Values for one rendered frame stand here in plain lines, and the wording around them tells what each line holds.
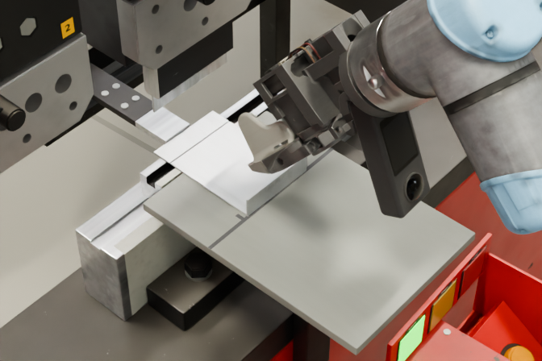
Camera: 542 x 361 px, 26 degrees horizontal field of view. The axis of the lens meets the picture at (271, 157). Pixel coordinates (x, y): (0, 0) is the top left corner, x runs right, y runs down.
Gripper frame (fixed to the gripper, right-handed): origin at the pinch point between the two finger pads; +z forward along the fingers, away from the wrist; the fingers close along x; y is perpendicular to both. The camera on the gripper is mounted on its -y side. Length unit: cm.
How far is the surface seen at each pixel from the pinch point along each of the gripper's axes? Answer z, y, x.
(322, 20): 143, 7, -128
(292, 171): 2.5, -2.2, -2.0
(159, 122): 13.3, 9.0, 0.9
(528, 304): 10.0, -32.0, -22.9
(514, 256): 36, -36, -47
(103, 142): 148, 13, -60
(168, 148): 11.4, 6.3, 2.7
